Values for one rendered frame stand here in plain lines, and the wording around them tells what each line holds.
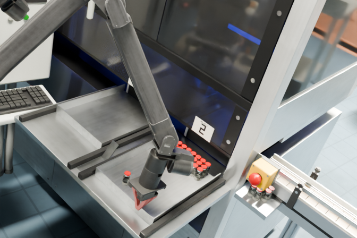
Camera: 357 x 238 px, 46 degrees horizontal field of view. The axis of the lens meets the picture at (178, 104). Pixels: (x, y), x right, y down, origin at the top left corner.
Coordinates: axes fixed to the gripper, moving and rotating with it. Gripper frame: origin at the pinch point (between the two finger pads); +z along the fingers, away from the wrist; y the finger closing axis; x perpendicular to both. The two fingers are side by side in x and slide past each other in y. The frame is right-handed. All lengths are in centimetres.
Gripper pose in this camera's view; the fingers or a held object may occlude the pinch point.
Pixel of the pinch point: (137, 206)
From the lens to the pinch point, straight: 128.4
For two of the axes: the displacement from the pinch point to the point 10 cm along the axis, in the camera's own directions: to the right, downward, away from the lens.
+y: 6.4, -1.0, 7.6
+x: -6.8, -5.3, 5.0
